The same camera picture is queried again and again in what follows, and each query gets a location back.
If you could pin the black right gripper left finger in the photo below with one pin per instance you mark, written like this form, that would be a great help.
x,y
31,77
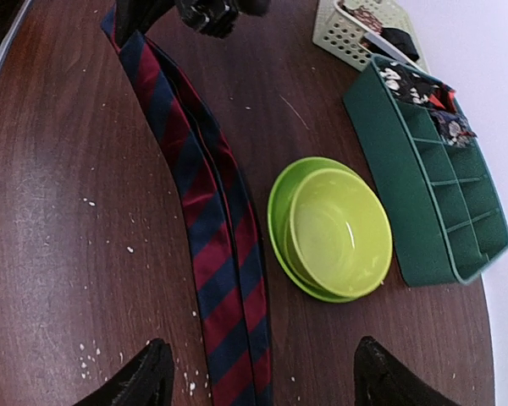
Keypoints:
x,y
147,379

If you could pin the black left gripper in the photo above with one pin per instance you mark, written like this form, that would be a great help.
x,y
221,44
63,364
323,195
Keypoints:
x,y
215,18

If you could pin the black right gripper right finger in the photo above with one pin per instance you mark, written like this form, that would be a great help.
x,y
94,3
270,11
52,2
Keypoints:
x,y
381,379

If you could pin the red navy striped tie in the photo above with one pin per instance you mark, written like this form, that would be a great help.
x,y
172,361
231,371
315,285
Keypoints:
x,y
223,234

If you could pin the lime green bowl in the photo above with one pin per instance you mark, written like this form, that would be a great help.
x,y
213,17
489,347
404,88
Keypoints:
x,y
338,237

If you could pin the green divided organizer tray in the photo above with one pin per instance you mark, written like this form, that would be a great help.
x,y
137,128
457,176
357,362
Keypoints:
x,y
443,207

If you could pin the pale green perforated basket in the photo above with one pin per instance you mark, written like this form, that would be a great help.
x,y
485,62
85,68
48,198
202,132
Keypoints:
x,y
340,34

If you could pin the lime green plate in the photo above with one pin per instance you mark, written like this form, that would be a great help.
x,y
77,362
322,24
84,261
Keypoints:
x,y
278,209

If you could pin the brown floral tie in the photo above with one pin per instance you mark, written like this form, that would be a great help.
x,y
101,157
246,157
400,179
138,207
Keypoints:
x,y
365,17

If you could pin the dark floral rolled tie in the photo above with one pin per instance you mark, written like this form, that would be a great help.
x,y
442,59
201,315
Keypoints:
x,y
453,128

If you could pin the black white patterned rolled tie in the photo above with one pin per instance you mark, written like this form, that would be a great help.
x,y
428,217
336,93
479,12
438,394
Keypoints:
x,y
407,86

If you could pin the red black rolled tie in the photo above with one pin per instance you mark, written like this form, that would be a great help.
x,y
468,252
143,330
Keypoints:
x,y
443,98

